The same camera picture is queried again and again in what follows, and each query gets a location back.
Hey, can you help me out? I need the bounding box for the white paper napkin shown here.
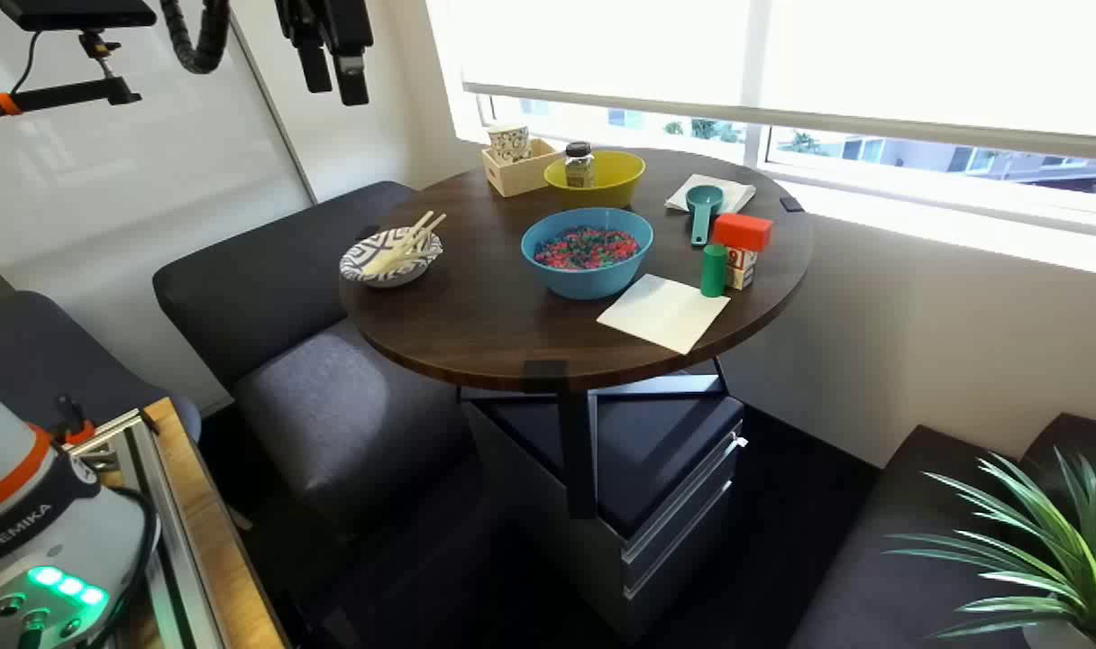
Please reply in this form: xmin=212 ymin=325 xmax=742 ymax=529
xmin=600 ymin=273 xmax=727 ymax=355

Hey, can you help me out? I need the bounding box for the camera on tripod arm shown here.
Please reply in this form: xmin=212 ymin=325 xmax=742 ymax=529
xmin=0 ymin=0 xmax=154 ymax=119

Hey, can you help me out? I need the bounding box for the wooden fork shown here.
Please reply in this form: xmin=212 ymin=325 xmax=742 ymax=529
xmin=363 ymin=214 xmax=449 ymax=278

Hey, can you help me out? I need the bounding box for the white wooden box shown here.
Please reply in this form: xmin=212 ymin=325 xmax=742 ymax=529
xmin=480 ymin=138 xmax=560 ymax=197

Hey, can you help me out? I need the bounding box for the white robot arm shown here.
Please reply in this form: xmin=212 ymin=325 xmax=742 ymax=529
xmin=0 ymin=292 xmax=190 ymax=649

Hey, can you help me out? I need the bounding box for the small glass jar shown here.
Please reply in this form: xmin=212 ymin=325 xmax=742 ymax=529
xmin=562 ymin=142 xmax=595 ymax=189

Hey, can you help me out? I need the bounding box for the blue bowl with beads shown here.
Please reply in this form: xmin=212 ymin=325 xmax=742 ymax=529
xmin=519 ymin=207 xmax=655 ymax=301

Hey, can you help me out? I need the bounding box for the grey filing cabinet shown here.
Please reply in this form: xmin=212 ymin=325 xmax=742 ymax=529
xmin=464 ymin=375 xmax=747 ymax=641

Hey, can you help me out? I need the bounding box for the round dark wooden table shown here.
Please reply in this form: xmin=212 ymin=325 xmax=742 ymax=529
xmin=342 ymin=149 xmax=816 ymax=390

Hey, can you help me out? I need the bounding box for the dark grey sofa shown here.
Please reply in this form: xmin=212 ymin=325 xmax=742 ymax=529
xmin=151 ymin=182 xmax=469 ymax=547

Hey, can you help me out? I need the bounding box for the green potted plant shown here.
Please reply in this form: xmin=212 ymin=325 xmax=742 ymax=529
xmin=891 ymin=450 xmax=1096 ymax=649

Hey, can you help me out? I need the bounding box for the patterned paper plate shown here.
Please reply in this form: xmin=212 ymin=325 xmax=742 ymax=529
xmin=339 ymin=226 xmax=445 ymax=290

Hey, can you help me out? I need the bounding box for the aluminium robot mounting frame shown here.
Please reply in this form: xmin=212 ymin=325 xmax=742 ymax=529
xmin=66 ymin=397 xmax=288 ymax=649

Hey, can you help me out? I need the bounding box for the red block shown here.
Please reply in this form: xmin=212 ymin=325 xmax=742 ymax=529
xmin=714 ymin=214 xmax=772 ymax=251

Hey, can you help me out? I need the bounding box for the white notepad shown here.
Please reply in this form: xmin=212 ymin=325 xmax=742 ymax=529
xmin=662 ymin=173 xmax=759 ymax=214

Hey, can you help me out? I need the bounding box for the yellow bowl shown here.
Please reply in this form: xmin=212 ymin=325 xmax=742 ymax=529
xmin=546 ymin=150 xmax=646 ymax=207

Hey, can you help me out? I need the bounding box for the window blind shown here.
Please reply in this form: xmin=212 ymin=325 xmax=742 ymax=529
xmin=452 ymin=0 xmax=1096 ymax=160

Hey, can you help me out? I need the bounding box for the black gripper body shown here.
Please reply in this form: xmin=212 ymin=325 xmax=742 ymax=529
xmin=273 ymin=0 xmax=370 ymax=56

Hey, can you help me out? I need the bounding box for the patterned paper cup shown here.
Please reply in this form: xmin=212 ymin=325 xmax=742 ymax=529
xmin=486 ymin=125 xmax=531 ymax=163

